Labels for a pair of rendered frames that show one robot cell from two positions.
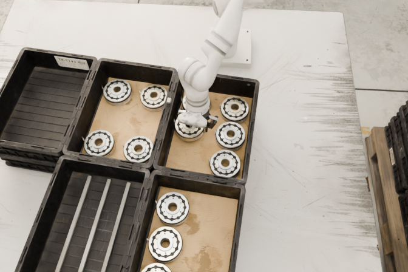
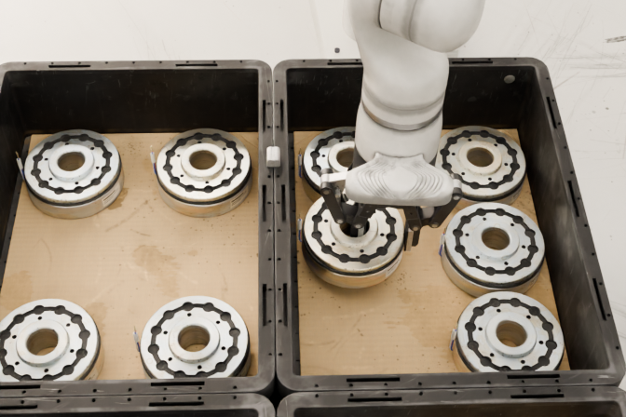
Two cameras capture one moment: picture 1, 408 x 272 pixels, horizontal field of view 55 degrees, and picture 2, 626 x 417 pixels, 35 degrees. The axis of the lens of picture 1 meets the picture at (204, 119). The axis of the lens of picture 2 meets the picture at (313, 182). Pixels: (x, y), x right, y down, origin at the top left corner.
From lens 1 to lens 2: 0.47 m
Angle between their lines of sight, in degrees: 12
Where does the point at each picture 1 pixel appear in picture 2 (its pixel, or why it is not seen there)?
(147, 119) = (194, 243)
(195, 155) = (394, 332)
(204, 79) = not seen: outside the picture
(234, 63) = not seen: hidden behind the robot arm
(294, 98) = (613, 130)
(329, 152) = not seen: outside the picture
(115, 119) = (83, 261)
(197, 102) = (416, 109)
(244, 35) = not seen: outside the picture
